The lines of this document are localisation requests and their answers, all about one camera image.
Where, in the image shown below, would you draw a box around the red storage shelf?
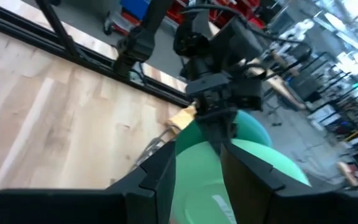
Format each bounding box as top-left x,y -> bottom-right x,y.
165,0 -> 265,29

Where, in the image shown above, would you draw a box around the medium green plate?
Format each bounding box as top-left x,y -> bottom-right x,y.
175,119 -> 205,154

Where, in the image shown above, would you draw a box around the blue bin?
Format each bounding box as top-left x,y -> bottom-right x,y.
119,0 -> 151,21

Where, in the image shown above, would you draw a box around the grey wire dish rack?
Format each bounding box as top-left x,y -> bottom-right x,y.
129,126 -> 175,175

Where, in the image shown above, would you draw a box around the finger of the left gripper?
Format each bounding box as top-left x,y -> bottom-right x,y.
197,118 -> 221,154
217,118 -> 237,155

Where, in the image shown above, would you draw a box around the tan sponge block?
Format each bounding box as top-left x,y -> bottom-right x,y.
165,104 -> 198,132

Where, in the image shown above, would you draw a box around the light green plate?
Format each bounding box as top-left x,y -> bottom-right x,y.
168,138 -> 312,224

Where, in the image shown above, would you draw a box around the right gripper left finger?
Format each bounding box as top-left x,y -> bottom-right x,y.
0,141 -> 177,224

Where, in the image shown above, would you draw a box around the black table frame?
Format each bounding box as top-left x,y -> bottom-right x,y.
0,0 -> 193,108

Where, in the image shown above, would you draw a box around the teal plate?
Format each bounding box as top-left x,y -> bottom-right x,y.
235,110 -> 273,147

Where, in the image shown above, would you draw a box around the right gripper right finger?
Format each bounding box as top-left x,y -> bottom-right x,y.
220,142 -> 358,224

